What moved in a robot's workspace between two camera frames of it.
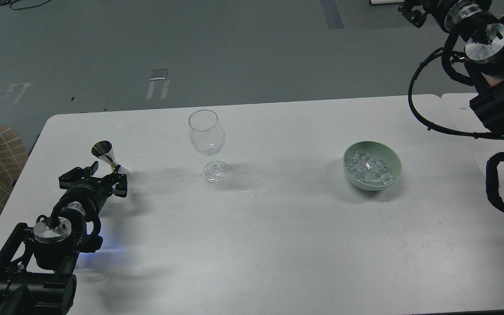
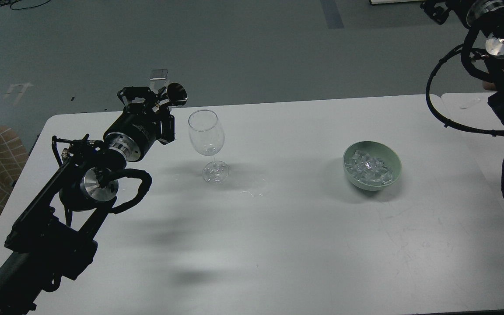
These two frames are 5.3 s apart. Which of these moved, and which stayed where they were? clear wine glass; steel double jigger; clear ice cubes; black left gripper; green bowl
Moved: steel double jigger; black left gripper
Stayed: clear wine glass; green bowl; clear ice cubes
